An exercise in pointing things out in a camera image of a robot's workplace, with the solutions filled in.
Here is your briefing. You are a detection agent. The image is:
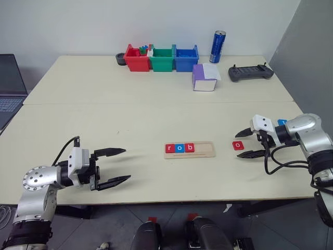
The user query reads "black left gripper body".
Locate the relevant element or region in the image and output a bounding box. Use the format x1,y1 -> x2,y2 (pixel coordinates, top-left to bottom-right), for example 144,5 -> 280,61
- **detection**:
76,153 -> 101,191

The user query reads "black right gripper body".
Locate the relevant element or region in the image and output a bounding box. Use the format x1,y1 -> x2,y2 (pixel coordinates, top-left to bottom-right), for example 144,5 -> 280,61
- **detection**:
251,127 -> 277,157

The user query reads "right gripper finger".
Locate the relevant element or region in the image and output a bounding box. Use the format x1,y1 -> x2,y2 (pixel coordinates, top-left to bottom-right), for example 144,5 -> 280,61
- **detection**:
236,149 -> 266,159
234,127 -> 253,139

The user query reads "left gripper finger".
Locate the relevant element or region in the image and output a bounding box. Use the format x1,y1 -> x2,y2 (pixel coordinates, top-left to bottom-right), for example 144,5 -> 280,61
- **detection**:
97,174 -> 132,191
93,147 -> 127,158

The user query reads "wooden letter tray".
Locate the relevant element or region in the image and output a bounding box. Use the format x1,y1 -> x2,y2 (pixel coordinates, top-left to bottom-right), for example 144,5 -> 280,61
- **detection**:
163,141 -> 216,160

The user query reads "dark grey handheld controller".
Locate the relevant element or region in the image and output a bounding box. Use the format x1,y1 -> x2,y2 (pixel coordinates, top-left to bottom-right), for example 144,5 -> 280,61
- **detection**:
228,63 -> 275,83

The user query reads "dark rounded shape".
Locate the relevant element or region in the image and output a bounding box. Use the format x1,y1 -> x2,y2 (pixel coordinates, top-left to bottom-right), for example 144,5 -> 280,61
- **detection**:
130,220 -> 163,250
185,217 -> 235,250

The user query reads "purple and white box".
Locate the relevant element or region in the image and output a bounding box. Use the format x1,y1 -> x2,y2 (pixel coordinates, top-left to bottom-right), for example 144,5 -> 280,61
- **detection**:
192,63 -> 219,93

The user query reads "blue drink can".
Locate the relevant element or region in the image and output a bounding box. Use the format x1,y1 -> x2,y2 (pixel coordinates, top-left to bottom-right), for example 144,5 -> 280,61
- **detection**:
209,29 -> 227,64

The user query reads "blue plastic bin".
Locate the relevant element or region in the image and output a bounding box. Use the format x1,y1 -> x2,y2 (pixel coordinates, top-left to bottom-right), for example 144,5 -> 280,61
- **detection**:
172,44 -> 200,72

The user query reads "red plastic bin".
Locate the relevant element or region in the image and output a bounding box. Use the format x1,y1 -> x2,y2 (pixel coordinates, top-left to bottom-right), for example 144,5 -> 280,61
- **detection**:
124,43 -> 151,72

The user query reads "black round container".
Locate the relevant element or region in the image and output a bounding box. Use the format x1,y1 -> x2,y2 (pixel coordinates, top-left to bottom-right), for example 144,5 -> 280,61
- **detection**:
116,52 -> 129,66

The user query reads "green plastic bin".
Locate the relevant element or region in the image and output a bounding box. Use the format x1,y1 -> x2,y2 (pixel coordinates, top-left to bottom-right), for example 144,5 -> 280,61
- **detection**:
149,44 -> 175,72

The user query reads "grey laptop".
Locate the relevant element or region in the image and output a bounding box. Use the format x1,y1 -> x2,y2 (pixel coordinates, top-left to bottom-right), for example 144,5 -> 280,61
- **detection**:
0,53 -> 29,131

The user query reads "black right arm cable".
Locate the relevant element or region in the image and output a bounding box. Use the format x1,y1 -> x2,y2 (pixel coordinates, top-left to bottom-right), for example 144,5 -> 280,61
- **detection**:
259,129 -> 321,187

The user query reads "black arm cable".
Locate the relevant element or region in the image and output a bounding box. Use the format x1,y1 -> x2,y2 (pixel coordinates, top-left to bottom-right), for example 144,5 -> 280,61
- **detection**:
259,129 -> 321,187
51,135 -> 81,168

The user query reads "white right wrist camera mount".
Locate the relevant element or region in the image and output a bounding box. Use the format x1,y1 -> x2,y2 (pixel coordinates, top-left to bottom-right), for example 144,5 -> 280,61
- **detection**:
250,114 -> 283,148

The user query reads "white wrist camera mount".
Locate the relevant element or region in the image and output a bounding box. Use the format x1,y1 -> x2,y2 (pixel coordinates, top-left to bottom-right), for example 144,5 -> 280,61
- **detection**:
250,114 -> 283,148
68,146 -> 91,187

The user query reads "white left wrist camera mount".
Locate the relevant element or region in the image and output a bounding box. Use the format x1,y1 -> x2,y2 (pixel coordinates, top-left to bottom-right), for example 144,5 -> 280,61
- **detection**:
68,146 -> 91,187

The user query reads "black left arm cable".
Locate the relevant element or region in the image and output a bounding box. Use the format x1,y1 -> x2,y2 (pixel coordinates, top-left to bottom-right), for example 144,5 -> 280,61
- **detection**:
51,135 -> 81,168

